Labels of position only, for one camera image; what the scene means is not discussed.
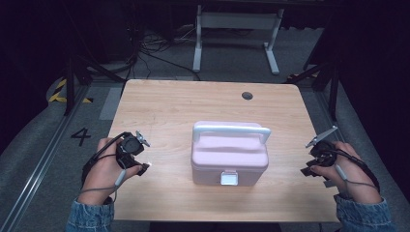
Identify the person's left hand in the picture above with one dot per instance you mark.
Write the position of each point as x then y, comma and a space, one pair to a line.
104, 174

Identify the pink storage box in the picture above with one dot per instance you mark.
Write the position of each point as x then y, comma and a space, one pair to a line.
229, 154

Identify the person's left denim sleeve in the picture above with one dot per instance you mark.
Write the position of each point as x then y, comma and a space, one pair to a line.
90, 216

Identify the person's right hand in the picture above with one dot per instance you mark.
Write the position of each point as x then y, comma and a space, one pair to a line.
351, 175

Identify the person's denim sleeve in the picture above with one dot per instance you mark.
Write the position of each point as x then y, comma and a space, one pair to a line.
90, 216
364, 215

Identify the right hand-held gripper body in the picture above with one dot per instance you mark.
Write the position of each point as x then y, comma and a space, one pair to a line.
322, 151

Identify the white metal stand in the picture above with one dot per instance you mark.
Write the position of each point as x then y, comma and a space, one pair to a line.
237, 38

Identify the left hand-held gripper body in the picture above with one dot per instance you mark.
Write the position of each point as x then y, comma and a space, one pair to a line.
130, 147

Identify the black tripod stand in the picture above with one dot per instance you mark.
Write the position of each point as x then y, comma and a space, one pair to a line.
84, 71
324, 77

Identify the person's right denim sleeve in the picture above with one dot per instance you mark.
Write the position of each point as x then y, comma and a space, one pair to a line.
364, 215

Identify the yellow black floor tape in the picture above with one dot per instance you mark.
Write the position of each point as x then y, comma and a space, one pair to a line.
64, 93

